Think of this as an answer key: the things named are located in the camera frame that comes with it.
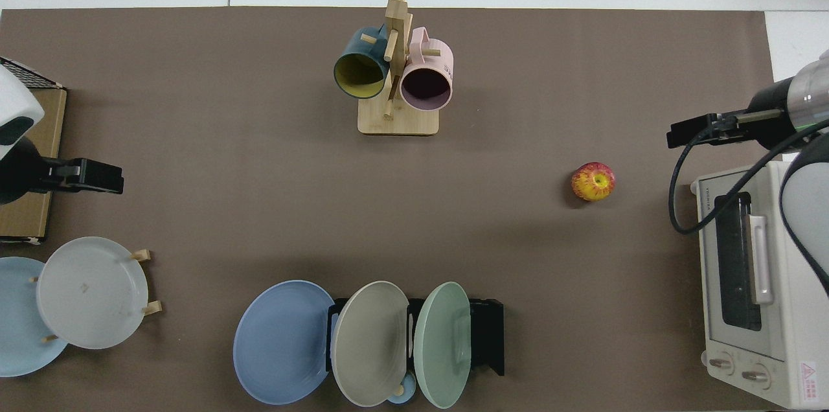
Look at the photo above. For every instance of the red yellow apple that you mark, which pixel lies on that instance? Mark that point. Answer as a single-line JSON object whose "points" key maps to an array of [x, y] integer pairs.
{"points": [[592, 182]]}

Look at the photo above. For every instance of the wooden plate rack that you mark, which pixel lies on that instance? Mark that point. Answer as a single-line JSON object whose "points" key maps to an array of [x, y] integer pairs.
{"points": [[144, 255]]}

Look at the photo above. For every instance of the grey plate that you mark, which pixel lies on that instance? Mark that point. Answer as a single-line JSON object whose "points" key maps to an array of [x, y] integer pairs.
{"points": [[90, 295]]}

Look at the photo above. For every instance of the light blue plate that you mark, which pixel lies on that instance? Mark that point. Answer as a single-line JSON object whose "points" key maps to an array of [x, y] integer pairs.
{"points": [[16, 334]]}

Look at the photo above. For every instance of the black dish rack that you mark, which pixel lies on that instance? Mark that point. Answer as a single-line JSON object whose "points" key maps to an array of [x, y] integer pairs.
{"points": [[489, 334]]}

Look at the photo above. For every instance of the beige plate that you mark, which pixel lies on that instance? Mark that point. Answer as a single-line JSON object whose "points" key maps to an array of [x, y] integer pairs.
{"points": [[369, 347]]}

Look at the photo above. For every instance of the pale green plate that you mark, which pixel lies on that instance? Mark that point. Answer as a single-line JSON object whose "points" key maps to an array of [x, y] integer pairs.
{"points": [[440, 347]]}

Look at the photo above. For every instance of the brown table cloth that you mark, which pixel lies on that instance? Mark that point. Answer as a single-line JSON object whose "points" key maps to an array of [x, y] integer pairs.
{"points": [[259, 172]]}

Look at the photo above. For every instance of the pale toaster oven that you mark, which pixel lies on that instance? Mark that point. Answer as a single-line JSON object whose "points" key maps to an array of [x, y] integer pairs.
{"points": [[738, 344]]}

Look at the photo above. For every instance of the pink cup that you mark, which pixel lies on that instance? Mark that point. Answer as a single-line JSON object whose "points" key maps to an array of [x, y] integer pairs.
{"points": [[425, 88]]}

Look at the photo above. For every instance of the dark blue cup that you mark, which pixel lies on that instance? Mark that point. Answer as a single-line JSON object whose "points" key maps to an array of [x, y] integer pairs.
{"points": [[350, 52]]}

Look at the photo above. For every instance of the wooden cup stand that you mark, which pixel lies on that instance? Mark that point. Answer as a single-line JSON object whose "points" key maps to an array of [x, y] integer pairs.
{"points": [[398, 120]]}

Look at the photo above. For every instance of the small blue round thing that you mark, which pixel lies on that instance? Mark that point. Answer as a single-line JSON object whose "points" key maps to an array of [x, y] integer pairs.
{"points": [[409, 392]]}

